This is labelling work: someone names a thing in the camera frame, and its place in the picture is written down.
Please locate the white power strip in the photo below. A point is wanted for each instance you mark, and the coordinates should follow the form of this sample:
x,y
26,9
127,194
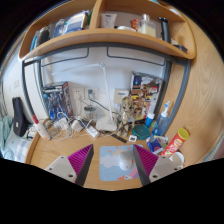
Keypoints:
x,y
91,132

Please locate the black ruler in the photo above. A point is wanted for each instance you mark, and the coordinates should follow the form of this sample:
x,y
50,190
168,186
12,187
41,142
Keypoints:
x,y
119,138

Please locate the blue spray bottle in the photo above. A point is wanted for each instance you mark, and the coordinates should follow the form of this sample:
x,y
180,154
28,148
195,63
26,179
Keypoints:
x,y
161,121

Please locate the teal blanket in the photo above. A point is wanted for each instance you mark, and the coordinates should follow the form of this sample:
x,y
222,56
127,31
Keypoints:
x,y
5,133

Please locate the wooden shelf unit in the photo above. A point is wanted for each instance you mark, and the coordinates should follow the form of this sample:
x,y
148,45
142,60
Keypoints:
x,y
100,35

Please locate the plaid bedding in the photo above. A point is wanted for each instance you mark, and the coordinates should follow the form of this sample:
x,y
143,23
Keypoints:
x,y
20,146

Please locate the white desk lamp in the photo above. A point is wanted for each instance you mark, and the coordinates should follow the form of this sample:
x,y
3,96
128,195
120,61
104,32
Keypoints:
x,y
107,100

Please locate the teal round container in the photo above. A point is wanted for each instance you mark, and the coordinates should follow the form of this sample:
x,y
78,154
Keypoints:
x,y
141,132

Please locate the white wall outlet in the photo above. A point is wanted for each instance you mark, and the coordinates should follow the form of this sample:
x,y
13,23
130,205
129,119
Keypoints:
x,y
78,93

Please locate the white red-capped pump bottle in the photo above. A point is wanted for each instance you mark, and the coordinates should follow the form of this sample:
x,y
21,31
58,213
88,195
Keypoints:
x,y
41,130

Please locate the red chips can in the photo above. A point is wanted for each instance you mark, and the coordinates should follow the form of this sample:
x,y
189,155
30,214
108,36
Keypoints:
x,y
175,142

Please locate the grey metal shelf frame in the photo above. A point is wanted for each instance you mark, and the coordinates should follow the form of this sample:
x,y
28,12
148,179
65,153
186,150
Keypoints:
x,y
180,86

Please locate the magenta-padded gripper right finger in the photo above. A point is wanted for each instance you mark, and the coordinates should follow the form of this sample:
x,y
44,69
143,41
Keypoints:
x,y
164,166

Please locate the brown tree figure toy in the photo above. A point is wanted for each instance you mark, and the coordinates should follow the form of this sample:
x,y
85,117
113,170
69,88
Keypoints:
x,y
126,116

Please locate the blue tissue pack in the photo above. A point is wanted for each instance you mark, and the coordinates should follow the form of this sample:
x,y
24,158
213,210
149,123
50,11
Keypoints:
x,y
156,144

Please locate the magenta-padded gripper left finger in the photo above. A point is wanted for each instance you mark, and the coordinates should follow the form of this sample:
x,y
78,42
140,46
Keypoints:
x,y
63,166

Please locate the pastel cloud print mouse pad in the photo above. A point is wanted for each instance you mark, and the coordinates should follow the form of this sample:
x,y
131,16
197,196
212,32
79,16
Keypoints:
x,y
108,163

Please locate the colourful toy box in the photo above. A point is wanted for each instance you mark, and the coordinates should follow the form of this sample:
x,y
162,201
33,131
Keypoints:
x,y
146,86

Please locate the white charger block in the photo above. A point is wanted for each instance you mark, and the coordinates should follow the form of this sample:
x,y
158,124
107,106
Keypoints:
x,y
77,125

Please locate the black bag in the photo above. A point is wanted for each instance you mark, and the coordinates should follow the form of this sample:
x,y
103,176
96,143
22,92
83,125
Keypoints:
x,y
19,116

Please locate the small white desk clock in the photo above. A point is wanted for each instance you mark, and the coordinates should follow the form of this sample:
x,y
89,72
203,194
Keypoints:
x,y
132,138

